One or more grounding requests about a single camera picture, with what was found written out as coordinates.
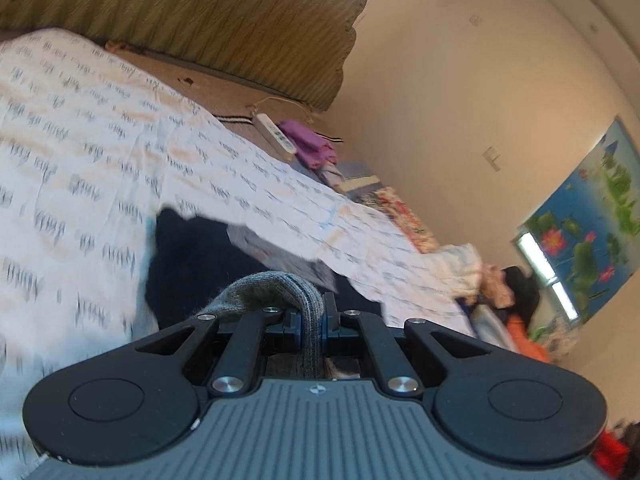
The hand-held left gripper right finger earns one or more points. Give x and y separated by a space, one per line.
340 335

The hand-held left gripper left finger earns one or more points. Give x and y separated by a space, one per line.
282 335

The grey sweater with navy sleeves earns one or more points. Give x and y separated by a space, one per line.
265 290

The floral cloth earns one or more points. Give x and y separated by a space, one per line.
405 217

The white padded jacket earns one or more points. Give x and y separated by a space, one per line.
460 265

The pale blue cloth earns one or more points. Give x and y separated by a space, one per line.
490 325

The pink cloth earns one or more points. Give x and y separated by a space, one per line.
497 285

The orange cloth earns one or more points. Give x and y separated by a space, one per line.
525 337

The black cloth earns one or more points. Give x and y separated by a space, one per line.
522 290

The purple cloth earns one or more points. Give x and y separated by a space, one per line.
310 147

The white power strip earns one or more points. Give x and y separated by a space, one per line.
272 132

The white script printed blanket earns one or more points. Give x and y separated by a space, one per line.
100 160

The red cloth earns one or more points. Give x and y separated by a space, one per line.
612 450

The olive upholstered headboard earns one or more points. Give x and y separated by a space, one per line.
200 20

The white window frame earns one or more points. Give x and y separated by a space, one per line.
535 255

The white wall switch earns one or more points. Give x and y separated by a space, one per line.
492 157

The lotus pond wall poster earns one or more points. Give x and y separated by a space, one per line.
600 210

